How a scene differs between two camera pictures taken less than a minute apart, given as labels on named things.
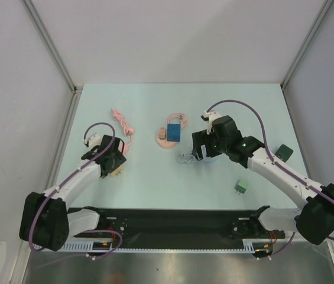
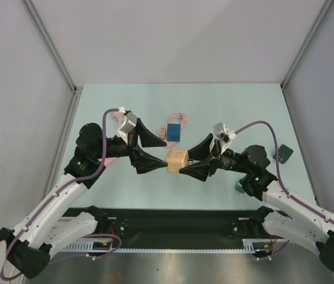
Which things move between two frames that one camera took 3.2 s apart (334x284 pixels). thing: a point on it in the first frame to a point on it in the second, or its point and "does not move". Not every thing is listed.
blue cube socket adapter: [173, 132] does not move
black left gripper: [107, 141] to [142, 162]
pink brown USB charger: [162, 135] does not move
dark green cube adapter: [284, 152] does not move
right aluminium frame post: [326, 6] does not move
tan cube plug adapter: [117, 171] to [177, 159]
